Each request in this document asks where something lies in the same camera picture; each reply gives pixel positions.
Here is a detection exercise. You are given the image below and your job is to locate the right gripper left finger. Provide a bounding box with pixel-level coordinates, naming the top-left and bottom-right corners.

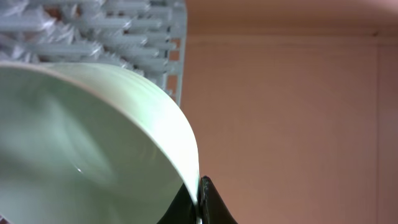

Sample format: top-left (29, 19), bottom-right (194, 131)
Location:
top-left (157, 184), bottom-right (197, 224)

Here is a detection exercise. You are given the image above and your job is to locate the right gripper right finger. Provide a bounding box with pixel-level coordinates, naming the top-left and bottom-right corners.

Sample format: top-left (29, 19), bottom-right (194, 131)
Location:
top-left (199, 176), bottom-right (238, 224)

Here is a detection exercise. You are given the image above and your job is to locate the green bowl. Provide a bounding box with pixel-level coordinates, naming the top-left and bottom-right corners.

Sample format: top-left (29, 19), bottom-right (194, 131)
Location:
top-left (1, 63), bottom-right (200, 223)

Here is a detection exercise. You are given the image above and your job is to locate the grey dishwasher rack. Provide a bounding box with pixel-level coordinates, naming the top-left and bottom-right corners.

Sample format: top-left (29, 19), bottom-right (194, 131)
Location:
top-left (1, 0), bottom-right (187, 103)

